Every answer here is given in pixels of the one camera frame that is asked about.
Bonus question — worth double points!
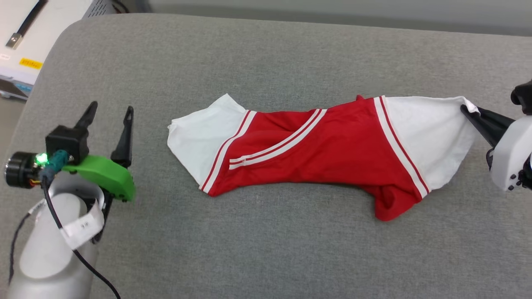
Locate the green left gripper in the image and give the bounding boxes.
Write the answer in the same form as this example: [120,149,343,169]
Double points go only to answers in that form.
[62,101,136,203]

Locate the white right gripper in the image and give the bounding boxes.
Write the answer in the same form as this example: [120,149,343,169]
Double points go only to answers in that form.
[460,105,532,192]

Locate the red and white shirt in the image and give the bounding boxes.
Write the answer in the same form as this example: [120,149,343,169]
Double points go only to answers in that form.
[167,93,480,222]

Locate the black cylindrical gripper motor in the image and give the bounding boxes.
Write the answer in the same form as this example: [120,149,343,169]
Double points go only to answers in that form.
[4,152,41,189]

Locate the white paper label tag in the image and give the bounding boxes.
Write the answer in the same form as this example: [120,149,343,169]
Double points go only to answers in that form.
[60,189,105,250]

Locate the white device box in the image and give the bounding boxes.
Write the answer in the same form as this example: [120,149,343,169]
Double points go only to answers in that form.
[0,0,125,101]

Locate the black cable with teal connector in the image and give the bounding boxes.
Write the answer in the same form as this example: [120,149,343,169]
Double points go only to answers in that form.
[39,150,122,299]

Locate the black strap handle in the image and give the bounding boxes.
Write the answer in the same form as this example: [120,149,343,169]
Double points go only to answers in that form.
[5,0,48,49]

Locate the thin black cable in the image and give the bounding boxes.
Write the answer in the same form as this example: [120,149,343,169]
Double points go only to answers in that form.
[7,212,33,287]

